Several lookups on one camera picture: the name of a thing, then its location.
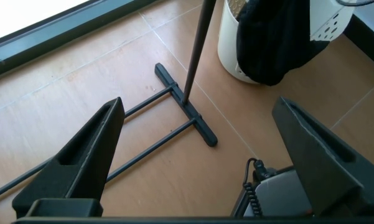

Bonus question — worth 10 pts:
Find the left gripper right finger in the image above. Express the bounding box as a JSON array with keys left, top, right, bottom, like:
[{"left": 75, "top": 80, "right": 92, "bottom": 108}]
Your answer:
[{"left": 272, "top": 96, "right": 374, "bottom": 218}]

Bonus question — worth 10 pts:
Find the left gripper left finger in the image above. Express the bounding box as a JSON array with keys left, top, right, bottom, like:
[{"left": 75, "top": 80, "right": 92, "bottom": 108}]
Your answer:
[{"left": 12, "top": 96, "right": 126, "bottom": 218}]

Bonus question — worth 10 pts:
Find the black garment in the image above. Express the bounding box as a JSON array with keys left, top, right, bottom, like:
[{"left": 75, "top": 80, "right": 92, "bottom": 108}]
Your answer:
[{"left": 236, "top": 0, "right": 330, "bottom": 86}]

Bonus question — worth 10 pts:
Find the black clothes rack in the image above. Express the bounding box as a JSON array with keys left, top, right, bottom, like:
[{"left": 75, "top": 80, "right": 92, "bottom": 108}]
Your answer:
[{"left": 0, "top": 0, "right": 218, "bottom": 203}]

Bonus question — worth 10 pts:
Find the white laundry basket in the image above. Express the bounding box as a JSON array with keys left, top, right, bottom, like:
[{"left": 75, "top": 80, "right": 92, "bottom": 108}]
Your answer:
[{"left": 217, "top": 0, "right": 357, "bottom": 85}]

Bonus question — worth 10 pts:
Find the window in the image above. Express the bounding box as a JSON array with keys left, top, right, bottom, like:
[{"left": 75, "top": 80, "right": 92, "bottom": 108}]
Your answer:
[{"left": 0, "top": 0, "right": 156, "bottom": 82}]

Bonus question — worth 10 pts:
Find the black coiled cable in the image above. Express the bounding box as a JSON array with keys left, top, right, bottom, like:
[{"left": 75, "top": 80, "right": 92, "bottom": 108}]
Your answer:
[{"left": 242, "top": 157, "right": 270, "bottom": 218}]

